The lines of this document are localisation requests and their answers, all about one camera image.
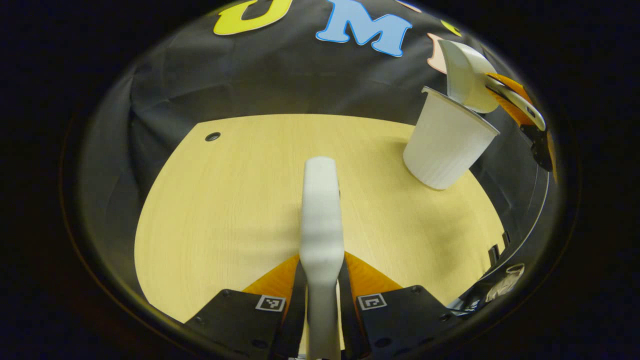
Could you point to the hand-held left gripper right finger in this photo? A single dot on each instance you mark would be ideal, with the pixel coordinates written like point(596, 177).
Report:
point(350, 325)

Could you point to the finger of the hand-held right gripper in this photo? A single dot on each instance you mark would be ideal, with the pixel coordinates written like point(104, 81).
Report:
point(515, 89)
point(537, 147)

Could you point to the small grey broom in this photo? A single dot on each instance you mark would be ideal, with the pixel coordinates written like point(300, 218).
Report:
point(321, 225)

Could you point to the white plastic garbage bin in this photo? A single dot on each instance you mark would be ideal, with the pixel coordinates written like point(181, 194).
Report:
point(445, 145)

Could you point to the black backdrop cloth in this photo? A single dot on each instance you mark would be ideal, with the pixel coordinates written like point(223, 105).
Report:
point(280, 75)

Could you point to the wooden desktop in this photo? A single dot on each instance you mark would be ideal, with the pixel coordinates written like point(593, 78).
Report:
point(225, 200)

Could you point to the grey plastic dustpan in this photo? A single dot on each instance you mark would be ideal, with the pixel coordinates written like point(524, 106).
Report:
point(467, 80)

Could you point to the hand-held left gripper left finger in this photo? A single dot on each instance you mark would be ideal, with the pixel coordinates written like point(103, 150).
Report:
point(295, 325)

